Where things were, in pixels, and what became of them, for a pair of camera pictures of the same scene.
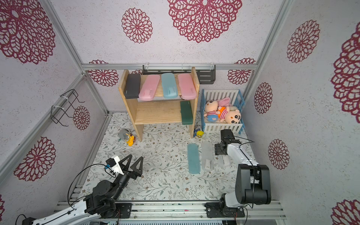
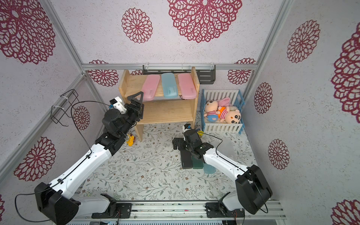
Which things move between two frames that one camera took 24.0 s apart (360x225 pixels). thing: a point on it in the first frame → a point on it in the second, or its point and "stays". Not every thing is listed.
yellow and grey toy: (126, 134) stays
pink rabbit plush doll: (211, 107) stays
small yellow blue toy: (198, 133) stays
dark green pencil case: (186, 112) → (197, 163)
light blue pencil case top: (169, 86) stays
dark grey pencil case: (132, 86) → (186, 159)
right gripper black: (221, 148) → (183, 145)
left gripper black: (136, 172) → (136, 108)
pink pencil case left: (148, 89) stays
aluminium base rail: (254, 210) stays
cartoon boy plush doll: (225, 115) stays
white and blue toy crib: (222, 109) stays
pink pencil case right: (186, 86) stays
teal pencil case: (193, 158) → (208, 169)
